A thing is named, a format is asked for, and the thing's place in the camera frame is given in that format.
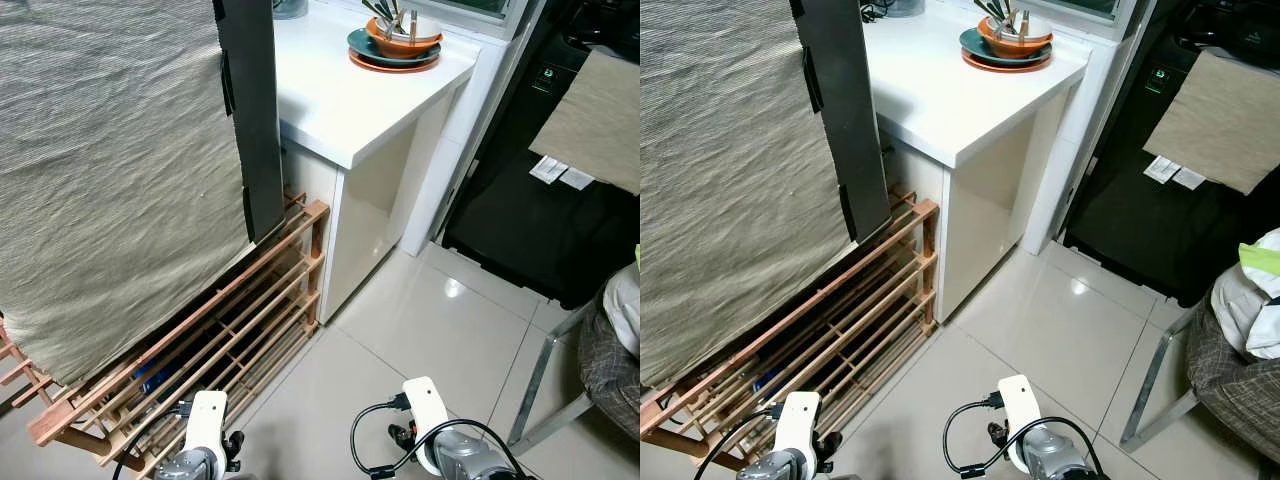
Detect orange bowl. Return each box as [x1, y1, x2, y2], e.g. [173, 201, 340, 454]
[364, 17, 445, 59]
[977, 17, 1055, 59]

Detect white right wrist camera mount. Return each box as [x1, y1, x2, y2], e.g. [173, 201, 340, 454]
[996, 374, 1044, 473]
[401, 376, 452, 475]

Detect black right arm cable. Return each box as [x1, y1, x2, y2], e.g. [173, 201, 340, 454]
[942, 393, 1108, 480]
[349, 395, 528, 480]

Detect large beige wrinkled cloth cover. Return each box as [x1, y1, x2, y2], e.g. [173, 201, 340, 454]
[640, 0, 862, 391]
[0, 0, 252, 387]

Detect orange plate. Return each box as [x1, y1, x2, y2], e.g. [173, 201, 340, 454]
[348, 47, 442, 75]
[961, 47, 1054, 75]

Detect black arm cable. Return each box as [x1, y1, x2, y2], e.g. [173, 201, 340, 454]
[349, 395, 528, 480]
[694, 405, 783, 480]
[942, 393, 1108, 480]
[111, 399, 196, 480]

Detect white door frame post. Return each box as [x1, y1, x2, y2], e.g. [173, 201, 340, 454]
[1019, 0, 1158, 257]
[399, 0, 548, 258]

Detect teal plate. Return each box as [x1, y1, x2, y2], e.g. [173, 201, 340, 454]
[346, 28, 443, 68]
[958, 28, 1054, 67]

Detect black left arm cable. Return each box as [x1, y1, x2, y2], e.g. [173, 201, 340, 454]
[111, 399, 196, 480]
[694, 405, 783, 480]

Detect small beige cloth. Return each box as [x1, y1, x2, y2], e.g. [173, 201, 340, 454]
[527, 48, 641, 197]
[1142, 49, 1280, 197]

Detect grey plaid laundry basket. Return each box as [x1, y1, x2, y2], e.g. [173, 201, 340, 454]
[1185, 295, 1280, 465]
[577, 288, 641, 442]

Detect white bowl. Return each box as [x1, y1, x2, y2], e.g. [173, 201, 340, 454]
[385, 12, 442, 42]
[998, 12, 1054, 42]

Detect bundle of cutlery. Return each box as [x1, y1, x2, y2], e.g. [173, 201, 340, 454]
[974, 0, 1032, 38]
[361, 0, 420, 38]

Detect white clothing piece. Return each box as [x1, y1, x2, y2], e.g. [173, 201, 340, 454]
[1210, 228, 1280, 362]
[602, 263, 641, 359]

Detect black flat appliance panel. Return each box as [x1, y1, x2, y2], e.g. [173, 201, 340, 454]
[789, 0, 894, 245]
[212, 0, 287, 245]

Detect black washing machine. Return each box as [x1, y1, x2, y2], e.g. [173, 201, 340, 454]
[1060, 0, 1280, 308]
[440, 0, 641, 312]

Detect wooden slatted shoe rack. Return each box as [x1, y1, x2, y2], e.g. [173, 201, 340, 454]
[0, 192, 332, 477]
[640, 190, 942, 469]

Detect white counter cabinet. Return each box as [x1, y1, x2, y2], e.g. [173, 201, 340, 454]
[862, 0, 1092, 327]
[272, 0, 482, 327]

